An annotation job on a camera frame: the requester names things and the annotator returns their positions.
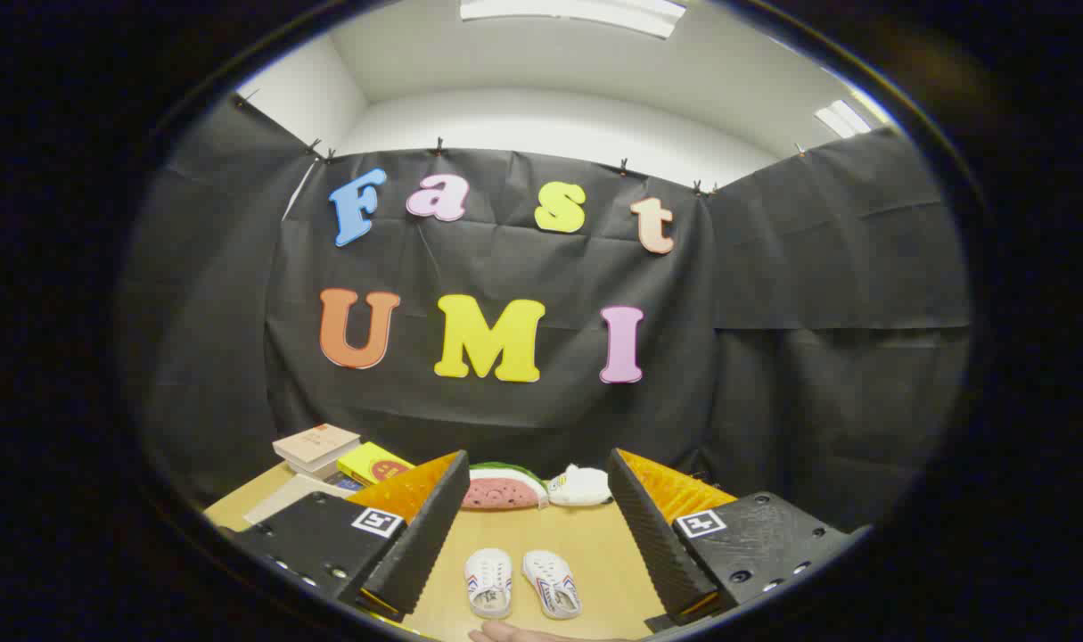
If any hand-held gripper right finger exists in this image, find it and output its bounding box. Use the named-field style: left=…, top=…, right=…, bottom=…
left=606, top=449, right=872, bottom=627

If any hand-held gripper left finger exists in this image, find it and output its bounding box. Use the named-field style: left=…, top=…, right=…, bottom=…
left=225, top=450, right=471, bottom=623

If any white canvas shoe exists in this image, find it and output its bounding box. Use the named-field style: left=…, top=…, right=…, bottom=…
left=465, top=547, right=513, bottom=620
left=521, top=549, right=583, bottom=621

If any cream fabric storage box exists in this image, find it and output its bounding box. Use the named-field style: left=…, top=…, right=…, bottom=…
left=242, top=473, right=357, bottom=527

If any white plush toy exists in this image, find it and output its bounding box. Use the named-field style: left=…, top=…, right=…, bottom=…
left=546, top=464, right=613, bottom=507

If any watermelon slice plush toy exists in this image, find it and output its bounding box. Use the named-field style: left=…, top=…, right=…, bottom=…
left=461, top=462, right=549, bottom=511

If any yellow book red circle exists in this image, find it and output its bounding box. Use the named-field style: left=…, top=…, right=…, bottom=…
left=336, top=441, right=415, bottom=487

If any beige paperback book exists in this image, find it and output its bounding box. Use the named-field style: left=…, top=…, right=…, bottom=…
left=272, top=424, right=362, bottom=478

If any ceiling light panel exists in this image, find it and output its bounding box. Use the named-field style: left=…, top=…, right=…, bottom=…
left=459, top=0, right=687, bottom=40
left=813, top=100, right=872, bottom=139

